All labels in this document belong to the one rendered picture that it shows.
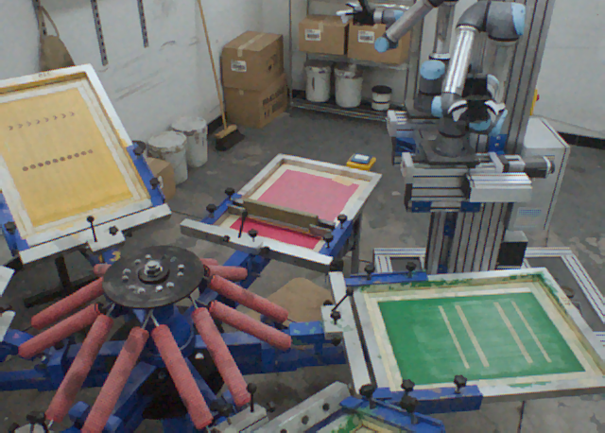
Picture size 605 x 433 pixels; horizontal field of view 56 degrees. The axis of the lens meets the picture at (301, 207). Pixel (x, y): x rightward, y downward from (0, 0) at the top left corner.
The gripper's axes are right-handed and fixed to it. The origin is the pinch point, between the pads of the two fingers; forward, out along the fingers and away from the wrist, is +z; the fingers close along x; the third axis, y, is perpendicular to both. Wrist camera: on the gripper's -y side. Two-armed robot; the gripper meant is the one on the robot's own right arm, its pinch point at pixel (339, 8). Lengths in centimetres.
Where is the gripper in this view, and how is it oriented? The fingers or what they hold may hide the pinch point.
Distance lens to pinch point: 323.2
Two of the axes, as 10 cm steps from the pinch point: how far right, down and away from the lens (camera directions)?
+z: -9.0, -2.3, 3.7
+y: 0.6, 7.7, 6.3
